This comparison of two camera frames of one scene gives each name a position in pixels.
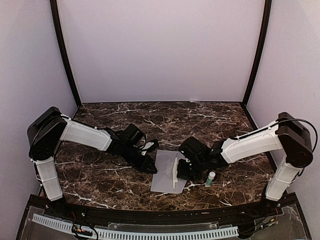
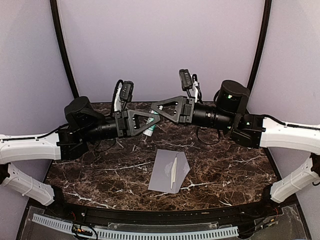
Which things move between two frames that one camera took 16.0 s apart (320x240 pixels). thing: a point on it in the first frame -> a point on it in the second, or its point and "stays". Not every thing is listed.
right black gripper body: (192, 171) -> (188, 107)
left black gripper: (143, 166) -> (125, 122)
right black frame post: (255, 70) stays
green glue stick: (211, 176) -> (148, 132)
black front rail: (161, 216) stays
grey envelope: (163, 181) stays
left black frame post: (58, 30) stays
